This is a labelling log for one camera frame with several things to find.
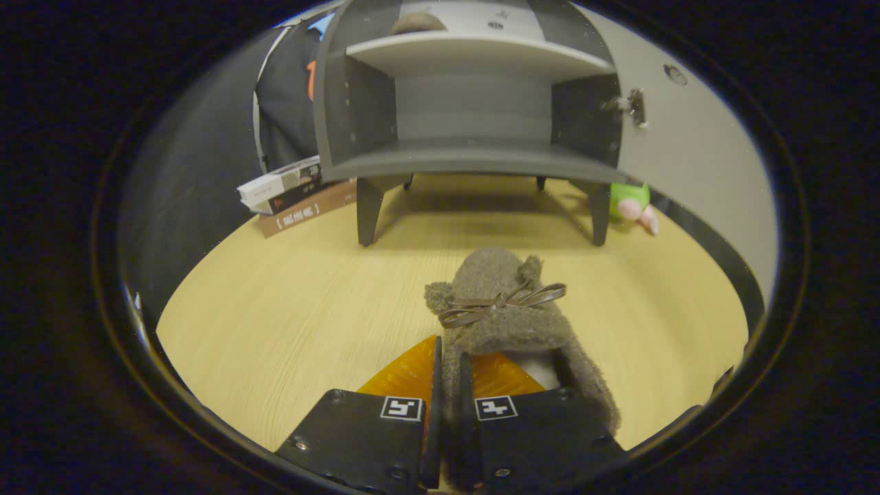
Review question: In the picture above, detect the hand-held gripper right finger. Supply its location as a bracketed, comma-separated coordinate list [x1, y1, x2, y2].
[459, 352, 628, 492]

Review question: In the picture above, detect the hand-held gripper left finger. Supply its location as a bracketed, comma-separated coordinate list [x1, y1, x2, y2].
[275, 335, 443, 492]

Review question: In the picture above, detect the dark grey shoe cabinet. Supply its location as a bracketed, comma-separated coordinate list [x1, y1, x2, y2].
[313, 0, 623, 247]

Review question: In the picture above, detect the brown book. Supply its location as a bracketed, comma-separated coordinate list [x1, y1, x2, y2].
[258, 180, 358, 239]

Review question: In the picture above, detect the black book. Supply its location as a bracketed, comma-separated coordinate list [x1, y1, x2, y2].
[251, 179, 324, 216]

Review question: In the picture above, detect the green plush toy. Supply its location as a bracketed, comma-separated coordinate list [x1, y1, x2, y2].
[608, 182, 659, 236]

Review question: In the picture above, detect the black backdrop cloth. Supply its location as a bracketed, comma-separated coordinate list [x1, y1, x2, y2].
[118, 10, 338, 331]

